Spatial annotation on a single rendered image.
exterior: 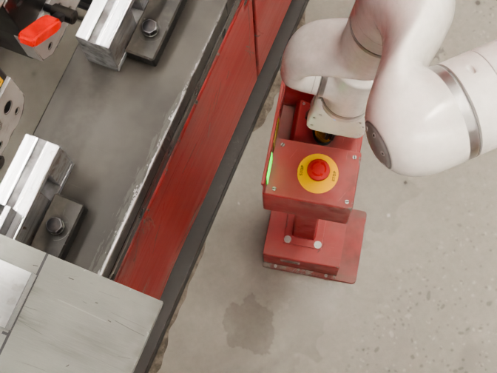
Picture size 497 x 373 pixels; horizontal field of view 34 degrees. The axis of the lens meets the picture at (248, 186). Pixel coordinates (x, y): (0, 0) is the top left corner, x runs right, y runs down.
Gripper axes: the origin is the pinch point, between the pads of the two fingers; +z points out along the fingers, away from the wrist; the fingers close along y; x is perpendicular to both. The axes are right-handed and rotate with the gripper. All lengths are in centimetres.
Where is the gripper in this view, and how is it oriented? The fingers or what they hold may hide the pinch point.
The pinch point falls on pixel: (331, 129)
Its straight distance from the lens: 150.1
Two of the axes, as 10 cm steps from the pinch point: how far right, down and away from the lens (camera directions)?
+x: 1.9, -9.5, 2.5
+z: -0.5, 2.5, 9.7
